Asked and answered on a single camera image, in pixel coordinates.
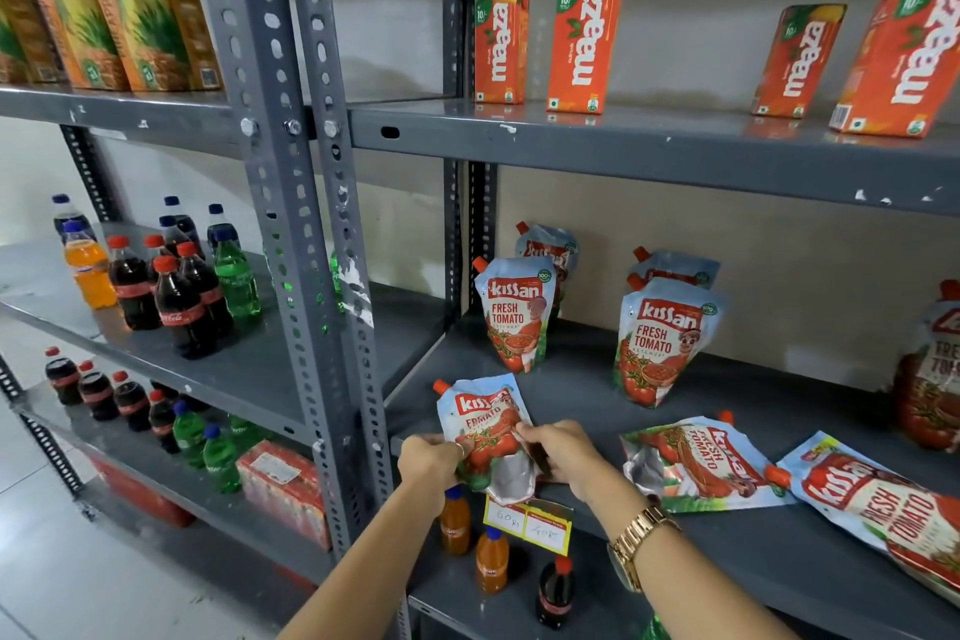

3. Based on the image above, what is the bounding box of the group of ketchup pouches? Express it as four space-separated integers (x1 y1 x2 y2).
471 221 960 608

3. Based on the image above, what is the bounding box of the tomato ketchup spout pouch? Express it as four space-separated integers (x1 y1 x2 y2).
432 373 553 506

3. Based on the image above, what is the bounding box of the yellow paper price tag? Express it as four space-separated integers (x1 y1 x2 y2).
483 494 576 557

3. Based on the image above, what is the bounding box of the person's left forearm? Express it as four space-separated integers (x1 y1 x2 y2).
277 493 451 640

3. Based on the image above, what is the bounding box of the person's right forearm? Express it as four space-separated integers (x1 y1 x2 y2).
581 497 801 640

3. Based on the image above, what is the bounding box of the person's right hand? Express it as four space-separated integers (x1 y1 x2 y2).
515 419 633 515

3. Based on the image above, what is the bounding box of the cola bottle red cap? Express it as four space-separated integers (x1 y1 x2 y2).
153 254 219 362
143 234 175 288
77 359 120 424
147 389 182 456
111 370 153 434
535 555 578 632
43 346 84 407
107 235 163 332
177 241 235 340

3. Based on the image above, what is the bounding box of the gold wristwatch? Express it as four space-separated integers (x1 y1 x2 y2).
606 506 682 594

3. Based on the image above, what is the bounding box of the grey slotted metal shelf rack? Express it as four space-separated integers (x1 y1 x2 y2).
0 0 466 640
279 0 960 640

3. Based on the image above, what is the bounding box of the small orange mango drink carton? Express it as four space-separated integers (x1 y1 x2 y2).
751 3 849 121
546 0 628 116
473 0 531 107
828 0 960 140

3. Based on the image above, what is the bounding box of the person's left hand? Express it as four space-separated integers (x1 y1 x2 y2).
396 433 476 515

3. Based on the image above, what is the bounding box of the orange soda bottle blue cap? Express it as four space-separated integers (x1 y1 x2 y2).
62 219 120 311
438 485 473 557
474 527 511 596

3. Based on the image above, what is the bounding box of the wrapped pack of red cartons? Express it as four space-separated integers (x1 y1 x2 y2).
235 439 333 551

